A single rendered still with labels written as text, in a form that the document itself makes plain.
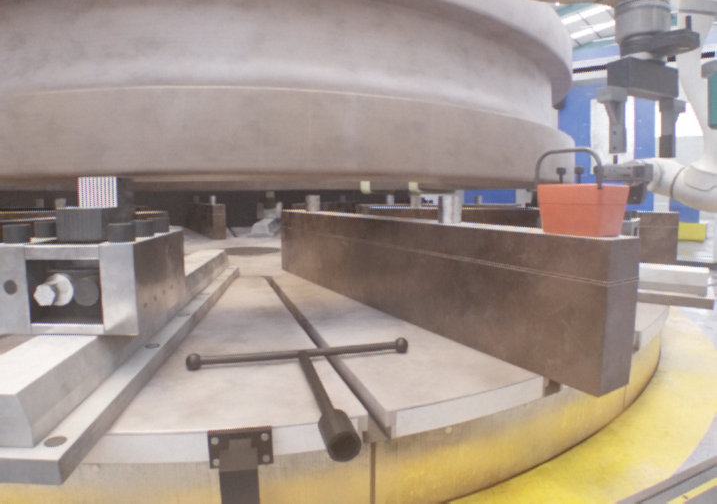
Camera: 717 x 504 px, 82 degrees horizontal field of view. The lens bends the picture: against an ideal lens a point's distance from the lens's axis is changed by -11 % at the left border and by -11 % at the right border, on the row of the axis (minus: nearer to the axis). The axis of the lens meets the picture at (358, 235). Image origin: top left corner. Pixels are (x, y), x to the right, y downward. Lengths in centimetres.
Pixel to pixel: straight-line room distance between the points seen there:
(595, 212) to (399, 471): 77
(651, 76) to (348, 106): 96
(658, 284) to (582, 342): 121
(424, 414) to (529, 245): 51
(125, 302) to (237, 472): 50
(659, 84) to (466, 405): 80
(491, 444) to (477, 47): 158
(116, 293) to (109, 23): 100
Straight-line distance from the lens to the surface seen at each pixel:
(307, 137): 148
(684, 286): 237
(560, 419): 152
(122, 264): 113
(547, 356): 128
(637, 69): 83
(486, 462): 134
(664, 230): 361
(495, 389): 122
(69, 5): 190
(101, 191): 137
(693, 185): 149
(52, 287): 123
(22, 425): 94
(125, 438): 106
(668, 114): 92
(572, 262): 119
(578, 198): 117
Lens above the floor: 78
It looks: 5 degrees down
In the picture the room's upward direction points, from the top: straight up
